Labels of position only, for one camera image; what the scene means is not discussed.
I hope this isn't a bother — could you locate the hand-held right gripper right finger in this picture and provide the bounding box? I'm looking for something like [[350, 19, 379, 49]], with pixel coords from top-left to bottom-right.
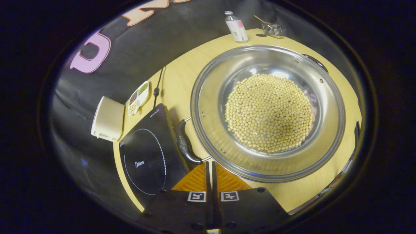
[[213, 162, 290, 233]]

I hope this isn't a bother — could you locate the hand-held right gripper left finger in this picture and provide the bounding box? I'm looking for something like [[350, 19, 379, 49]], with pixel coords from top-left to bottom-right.
[[138, 162, 214, 233]]

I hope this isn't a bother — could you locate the black induction cooktop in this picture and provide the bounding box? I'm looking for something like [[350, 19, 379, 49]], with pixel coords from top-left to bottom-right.
[[119, 103, 190, 208]]

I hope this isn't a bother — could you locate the pile of yellow soybeans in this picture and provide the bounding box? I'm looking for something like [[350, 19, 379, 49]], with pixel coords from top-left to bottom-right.
[[225, 74, 313, 154]]

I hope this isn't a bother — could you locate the stainless steel pot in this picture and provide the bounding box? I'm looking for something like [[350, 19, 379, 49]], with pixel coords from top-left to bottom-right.
[[175, 45, 346, 183]]

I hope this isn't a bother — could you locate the white toaster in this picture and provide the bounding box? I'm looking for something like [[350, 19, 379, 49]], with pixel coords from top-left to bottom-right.
[[91, 96, 125, 142]]

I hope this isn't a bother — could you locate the white divided bean dish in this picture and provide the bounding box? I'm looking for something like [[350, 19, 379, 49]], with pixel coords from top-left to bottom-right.
[[127, 81, 150, 116]]

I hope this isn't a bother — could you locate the white plastic bottle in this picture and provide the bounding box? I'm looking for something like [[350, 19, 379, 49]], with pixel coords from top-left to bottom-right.
[[224, 11, 249, 43]]

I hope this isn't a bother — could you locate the small glass with stick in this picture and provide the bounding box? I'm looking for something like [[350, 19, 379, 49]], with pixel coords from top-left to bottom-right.
[[253, 15, 284, 39]]

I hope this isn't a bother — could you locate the black power cable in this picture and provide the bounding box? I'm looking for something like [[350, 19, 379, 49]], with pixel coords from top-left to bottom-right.
[[153, 66, 166, 109]]

